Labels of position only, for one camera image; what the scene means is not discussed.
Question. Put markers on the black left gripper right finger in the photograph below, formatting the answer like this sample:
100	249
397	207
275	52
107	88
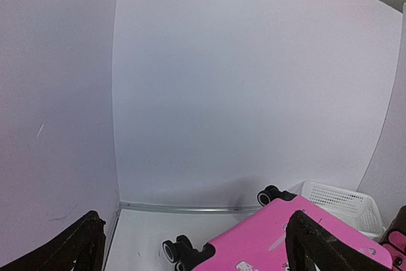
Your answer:
309	247

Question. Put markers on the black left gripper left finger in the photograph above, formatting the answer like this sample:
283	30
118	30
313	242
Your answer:
81	246

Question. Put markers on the pink hard-shell kids suitcase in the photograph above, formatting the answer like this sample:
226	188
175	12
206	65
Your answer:
258	243

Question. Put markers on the white perforated plastic basket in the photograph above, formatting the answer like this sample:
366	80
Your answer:
358	210

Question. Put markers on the pink and black drawer organizer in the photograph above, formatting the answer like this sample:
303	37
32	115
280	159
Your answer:
394	240

